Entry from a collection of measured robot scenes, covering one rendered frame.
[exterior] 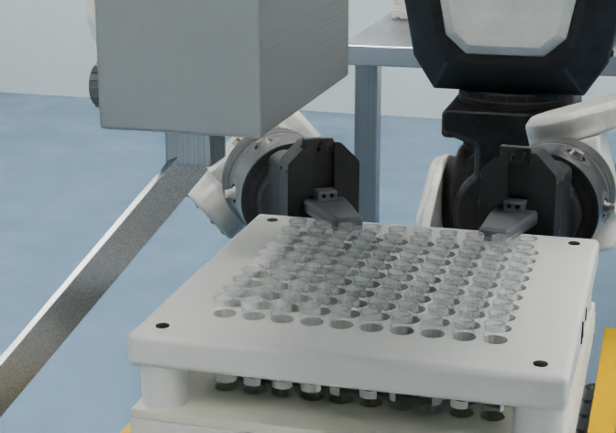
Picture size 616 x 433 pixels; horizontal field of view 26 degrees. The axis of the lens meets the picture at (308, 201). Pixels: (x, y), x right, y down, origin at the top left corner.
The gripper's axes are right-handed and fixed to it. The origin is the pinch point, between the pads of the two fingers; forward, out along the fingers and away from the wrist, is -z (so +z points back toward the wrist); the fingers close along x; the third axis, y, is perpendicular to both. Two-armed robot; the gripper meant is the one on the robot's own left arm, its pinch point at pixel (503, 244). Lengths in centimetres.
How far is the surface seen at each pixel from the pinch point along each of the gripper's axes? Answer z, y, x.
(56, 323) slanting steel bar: -24.6, 20.5, 0.8
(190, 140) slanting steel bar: -16.9, 15.5, -9.2
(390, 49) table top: 124, 54, 5
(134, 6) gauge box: -18.9, 18.0, -17.5
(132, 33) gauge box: -18.9, 18.2, -15.9
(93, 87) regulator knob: -15.4, 23.3, -11.7
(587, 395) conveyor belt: 1.4, -6.2, 10.8
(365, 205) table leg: 126, 58, 33
